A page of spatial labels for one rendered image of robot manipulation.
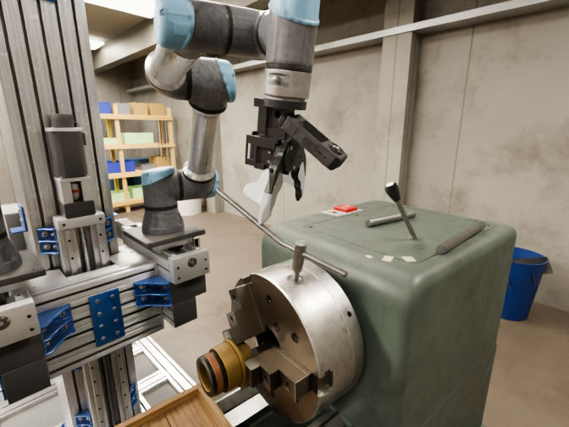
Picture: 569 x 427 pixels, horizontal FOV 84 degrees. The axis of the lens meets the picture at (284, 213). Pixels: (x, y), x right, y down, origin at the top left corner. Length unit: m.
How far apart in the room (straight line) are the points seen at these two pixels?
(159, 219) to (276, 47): 0.82
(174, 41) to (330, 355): 0.58
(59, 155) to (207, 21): 0.75
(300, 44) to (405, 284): 0.45
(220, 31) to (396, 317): 0.58
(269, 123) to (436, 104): 3.22
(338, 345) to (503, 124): 3.11
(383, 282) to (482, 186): 2.99
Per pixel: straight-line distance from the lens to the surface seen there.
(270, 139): 0.53
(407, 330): 0.67
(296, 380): 0.62
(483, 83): 3.61
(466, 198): 3.64
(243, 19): 0.60
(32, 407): 2.20
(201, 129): 1.05
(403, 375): 0.73
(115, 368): 1.49
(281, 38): 0.52
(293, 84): 0.52
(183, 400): 0.92
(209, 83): 0.95
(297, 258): 0.61
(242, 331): 0.68
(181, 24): 0.57
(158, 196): 1.19
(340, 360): 0.65
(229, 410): 0.94
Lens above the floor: 1.52
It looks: 15 degrees down
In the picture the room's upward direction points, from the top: straight up
